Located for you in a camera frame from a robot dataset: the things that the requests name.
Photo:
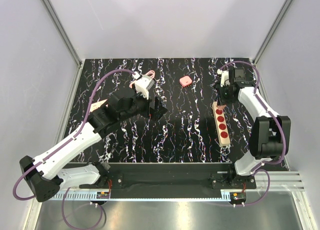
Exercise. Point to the grey slotted cable duct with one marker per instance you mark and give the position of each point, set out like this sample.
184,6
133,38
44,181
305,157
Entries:
81,195

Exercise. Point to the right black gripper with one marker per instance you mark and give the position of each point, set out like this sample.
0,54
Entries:
221,100

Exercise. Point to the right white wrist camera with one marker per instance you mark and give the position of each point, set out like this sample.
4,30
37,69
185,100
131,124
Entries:
224,77

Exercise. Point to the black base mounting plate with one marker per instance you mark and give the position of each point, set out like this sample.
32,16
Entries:
215,176

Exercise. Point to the pink square charger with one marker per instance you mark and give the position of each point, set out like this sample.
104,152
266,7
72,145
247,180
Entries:
185,81

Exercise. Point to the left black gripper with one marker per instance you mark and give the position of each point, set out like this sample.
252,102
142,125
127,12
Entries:
156,114

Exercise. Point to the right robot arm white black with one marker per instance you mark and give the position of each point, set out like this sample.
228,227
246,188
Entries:
270,133

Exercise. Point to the pink plug adapter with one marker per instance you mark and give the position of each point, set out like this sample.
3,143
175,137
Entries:
221,107

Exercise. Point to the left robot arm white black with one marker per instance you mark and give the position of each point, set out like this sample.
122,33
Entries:
46,175

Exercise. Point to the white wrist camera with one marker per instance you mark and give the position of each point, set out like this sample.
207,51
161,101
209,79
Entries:
142,84
224,77

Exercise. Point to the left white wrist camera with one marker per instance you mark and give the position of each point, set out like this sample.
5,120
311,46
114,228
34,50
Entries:
142,84

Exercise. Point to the wooden red socket power strip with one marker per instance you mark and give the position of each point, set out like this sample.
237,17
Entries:
221,125

